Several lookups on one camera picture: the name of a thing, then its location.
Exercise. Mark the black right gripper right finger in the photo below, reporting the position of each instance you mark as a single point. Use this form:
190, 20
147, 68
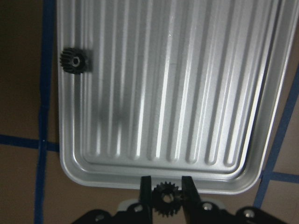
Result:
197, 211

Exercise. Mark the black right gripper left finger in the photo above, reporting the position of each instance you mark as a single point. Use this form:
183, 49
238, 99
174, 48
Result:
141, 211

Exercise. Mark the black bearing gear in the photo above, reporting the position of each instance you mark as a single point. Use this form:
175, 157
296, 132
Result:
166, 199
75, 61

